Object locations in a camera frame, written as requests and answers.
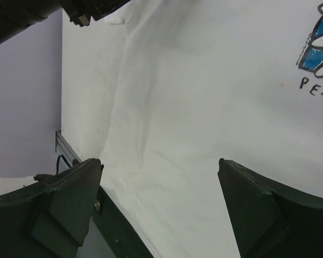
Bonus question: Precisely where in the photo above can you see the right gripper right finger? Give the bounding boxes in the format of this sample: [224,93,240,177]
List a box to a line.
[218,159,323,257]

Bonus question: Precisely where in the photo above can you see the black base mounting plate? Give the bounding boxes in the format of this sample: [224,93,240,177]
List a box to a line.
[34,158,156,258]

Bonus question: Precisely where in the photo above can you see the white t-shirt with flower print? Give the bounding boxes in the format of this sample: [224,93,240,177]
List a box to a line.
[101,1,323,257]

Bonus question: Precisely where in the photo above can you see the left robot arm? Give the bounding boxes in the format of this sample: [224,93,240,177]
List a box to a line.
[0,0,129,44]

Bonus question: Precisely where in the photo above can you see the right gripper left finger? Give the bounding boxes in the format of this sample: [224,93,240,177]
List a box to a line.
[0,159,102,257]

